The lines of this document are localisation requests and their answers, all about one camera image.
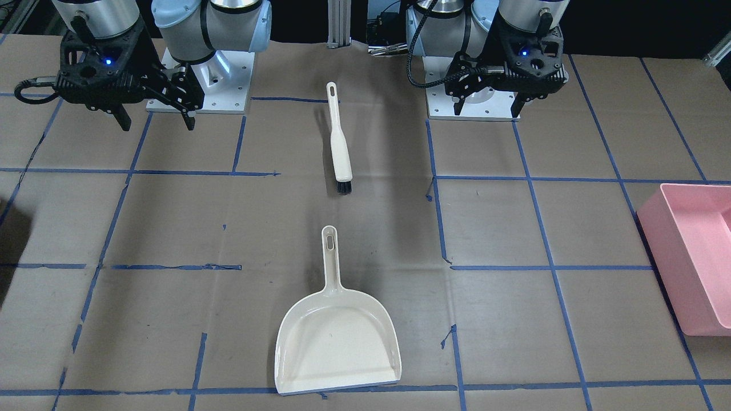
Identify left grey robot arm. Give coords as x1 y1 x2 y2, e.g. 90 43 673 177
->
404 1 569 120

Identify beige plastic dustpan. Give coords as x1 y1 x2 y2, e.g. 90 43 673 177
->
274 225 403 396

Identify aluminium frame post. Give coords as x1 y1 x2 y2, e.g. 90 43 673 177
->
326 0 352 49

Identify beige hand brush black bristles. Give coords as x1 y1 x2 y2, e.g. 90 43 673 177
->
326 82 353 195

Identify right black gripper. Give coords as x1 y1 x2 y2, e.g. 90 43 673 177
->
54 23 204 132

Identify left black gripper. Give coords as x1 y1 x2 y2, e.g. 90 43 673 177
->
444 15 569 119

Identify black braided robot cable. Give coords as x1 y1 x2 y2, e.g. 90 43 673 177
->
405 0 492 90

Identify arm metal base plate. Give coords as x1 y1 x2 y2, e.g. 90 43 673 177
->
146 48 255 115
423 54 520 122

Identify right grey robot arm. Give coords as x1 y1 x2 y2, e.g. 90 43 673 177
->
50 1 272 131

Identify pink plastic bin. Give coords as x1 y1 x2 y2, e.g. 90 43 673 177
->
637 184 730 336

